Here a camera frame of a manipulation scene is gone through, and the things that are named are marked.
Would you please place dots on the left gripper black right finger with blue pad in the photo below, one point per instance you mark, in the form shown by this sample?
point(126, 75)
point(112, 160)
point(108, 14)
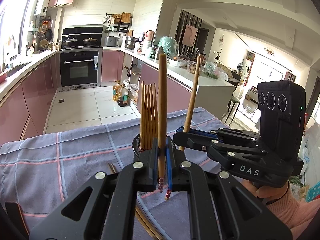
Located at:
point(219, 206)

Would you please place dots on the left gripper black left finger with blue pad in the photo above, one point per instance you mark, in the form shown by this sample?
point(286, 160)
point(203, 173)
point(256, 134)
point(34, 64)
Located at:
point(104, 206)

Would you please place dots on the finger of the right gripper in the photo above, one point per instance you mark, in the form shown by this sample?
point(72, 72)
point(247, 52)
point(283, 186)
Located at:
point(182, 136)
point(229, 149)

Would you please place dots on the pink sleeve forearm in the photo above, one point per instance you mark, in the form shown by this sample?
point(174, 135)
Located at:
point(301, 217)

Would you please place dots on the white kitchen counter island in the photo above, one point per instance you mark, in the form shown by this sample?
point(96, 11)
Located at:
point(211, 94)

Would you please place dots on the pink kitchen cabinets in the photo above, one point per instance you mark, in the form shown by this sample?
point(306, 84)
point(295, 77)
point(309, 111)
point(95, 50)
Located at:
point(31, 105)

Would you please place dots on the person's right hand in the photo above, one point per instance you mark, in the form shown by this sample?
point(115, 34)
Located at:
point(266, 192)

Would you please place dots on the black mesh cup holder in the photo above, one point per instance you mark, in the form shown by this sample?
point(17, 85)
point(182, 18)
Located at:
point(136, 147)

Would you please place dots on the plaid grey tablecloth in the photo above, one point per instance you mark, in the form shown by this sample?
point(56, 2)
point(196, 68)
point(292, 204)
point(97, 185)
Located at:
point(39, 173)

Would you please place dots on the dark wooden tray edge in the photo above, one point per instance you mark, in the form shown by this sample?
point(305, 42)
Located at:
point(15, 214)

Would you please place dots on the mint green food cover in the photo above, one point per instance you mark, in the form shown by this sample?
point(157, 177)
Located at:
point(170, 47)

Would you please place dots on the dark oil bottle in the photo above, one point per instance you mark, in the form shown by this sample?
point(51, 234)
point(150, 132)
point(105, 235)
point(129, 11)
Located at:
point(122, 96)

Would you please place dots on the yellow oil bottle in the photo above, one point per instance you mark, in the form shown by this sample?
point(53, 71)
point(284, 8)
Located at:
point(116, 88)

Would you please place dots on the steel stock pot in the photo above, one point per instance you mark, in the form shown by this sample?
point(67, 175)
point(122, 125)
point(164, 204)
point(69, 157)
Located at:
point(130, 42)

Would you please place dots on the black built-in oven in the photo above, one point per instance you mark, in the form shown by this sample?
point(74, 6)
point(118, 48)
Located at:
point(80, 68)

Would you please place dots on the white water heater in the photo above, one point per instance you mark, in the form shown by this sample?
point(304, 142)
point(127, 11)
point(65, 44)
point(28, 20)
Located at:
point(41, 8)

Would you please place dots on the black camera box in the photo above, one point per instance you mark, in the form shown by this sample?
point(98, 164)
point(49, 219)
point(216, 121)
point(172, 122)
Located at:
point(282, 116)

